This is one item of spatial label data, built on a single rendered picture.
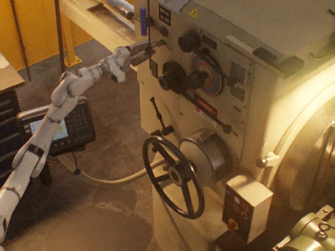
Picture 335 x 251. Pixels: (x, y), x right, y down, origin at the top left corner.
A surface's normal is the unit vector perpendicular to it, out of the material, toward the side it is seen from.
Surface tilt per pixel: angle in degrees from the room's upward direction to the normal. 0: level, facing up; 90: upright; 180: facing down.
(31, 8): 90
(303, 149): 51
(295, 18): 0
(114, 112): 0
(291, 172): 73
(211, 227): 0
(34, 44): 90
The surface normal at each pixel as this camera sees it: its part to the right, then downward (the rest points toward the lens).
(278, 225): 0.00, -0.73
